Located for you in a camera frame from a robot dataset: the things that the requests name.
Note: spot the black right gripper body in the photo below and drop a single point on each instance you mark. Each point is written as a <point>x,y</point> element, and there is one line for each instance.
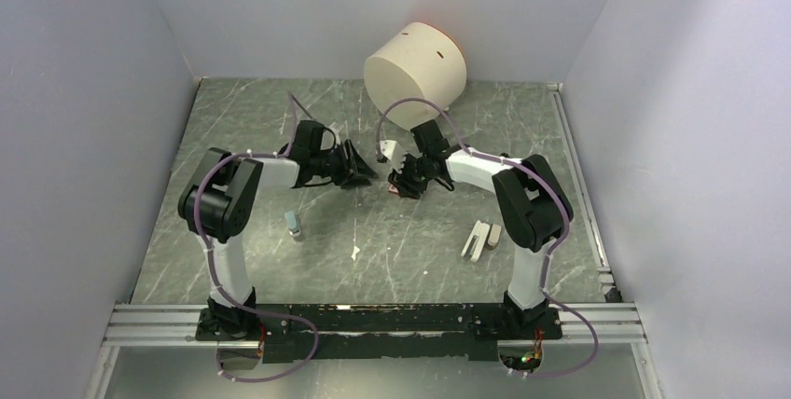
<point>414,169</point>

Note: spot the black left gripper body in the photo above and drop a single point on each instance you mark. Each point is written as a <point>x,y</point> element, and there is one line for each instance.
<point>332,164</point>

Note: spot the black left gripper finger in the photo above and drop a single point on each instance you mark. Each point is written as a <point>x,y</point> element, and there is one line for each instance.
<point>354,183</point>
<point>358,168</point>

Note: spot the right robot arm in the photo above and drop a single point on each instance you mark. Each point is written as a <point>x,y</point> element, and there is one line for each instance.
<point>536,214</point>

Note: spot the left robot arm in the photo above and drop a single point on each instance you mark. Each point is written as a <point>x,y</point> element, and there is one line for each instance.
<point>219,197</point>

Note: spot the cream cylindrical stool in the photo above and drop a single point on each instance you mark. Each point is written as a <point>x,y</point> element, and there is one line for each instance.
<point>421,61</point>

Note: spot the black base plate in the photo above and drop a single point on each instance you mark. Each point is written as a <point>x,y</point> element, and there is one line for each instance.
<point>290,333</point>

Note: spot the aluminium rail frame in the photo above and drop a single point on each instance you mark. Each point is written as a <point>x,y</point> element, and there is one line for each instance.
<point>365,272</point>

